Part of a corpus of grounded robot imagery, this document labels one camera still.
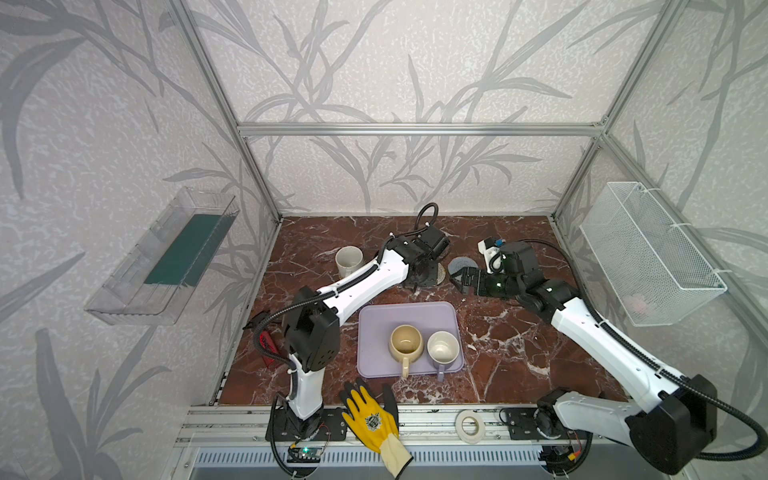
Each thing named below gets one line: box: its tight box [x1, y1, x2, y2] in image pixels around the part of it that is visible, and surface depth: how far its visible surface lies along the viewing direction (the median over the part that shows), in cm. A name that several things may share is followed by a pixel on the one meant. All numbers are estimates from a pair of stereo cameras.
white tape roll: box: [455, 410, 486, 445], surface depth 75 cm
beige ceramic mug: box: [389, 324, 424, 378], surface depth 80 cm
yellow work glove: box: [342, 386, 414, 478], surface depth 73 cm
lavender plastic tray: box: [357, 302, 465, 378], surface depth 91 cm
